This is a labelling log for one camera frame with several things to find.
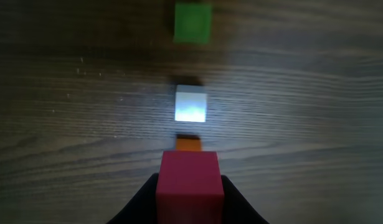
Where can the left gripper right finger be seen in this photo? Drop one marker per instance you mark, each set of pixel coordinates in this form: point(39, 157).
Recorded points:
point(238, 208)

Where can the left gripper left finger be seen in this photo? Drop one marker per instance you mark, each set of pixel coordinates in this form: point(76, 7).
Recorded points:
point(141, 205)

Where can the pink cube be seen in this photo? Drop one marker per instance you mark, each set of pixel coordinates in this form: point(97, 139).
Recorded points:
point(189, 186)

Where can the orange cube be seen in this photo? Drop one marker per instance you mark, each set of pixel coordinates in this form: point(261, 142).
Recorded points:
point(188, 145)

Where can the green cube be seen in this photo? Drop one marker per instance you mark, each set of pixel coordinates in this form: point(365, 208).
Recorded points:
point(192, 23)

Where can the white cube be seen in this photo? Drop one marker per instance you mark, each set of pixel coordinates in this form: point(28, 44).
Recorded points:
point(190, 104)

